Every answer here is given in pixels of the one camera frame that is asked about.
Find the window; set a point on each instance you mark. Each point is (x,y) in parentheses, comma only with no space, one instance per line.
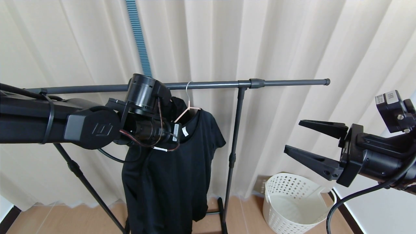
(138,32)

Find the beige curtain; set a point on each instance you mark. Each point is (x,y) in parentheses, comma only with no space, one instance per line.
(65,39)
(260,39)

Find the black shorts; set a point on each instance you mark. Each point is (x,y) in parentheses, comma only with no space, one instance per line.
(178,104)

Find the black garment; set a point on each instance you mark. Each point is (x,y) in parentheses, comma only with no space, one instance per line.
(182,175)

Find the white laundry basket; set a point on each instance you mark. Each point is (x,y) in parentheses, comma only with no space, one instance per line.
(292,208)

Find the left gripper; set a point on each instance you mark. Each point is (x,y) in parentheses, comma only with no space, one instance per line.
(152,131)

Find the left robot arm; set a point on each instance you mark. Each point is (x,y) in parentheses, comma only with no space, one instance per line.
(48,120)

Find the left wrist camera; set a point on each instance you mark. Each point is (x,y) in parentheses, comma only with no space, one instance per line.
(165,96)

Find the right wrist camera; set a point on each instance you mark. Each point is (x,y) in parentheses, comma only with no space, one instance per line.
(393,110)

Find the pink clothes hanger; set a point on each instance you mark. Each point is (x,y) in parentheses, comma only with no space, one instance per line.
(188,97)

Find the black clothes rack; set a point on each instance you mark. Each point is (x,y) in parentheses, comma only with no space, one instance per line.
(260,83)

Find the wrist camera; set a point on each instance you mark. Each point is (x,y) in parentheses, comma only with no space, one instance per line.
(393,110)
(165,96)

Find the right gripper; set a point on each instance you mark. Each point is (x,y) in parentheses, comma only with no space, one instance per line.
(377,156)

